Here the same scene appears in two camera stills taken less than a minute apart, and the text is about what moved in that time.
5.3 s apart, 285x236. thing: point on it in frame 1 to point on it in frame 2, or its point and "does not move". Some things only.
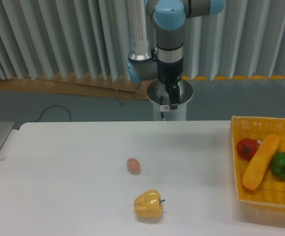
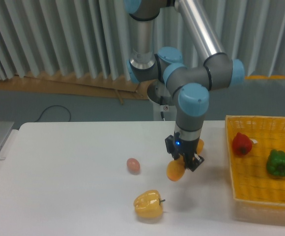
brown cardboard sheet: x=66 y=85 does not move
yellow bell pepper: x=147 y=204 does not move
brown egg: x=133 y=165 does not move
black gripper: x=171 y=73 to x=175 y=145
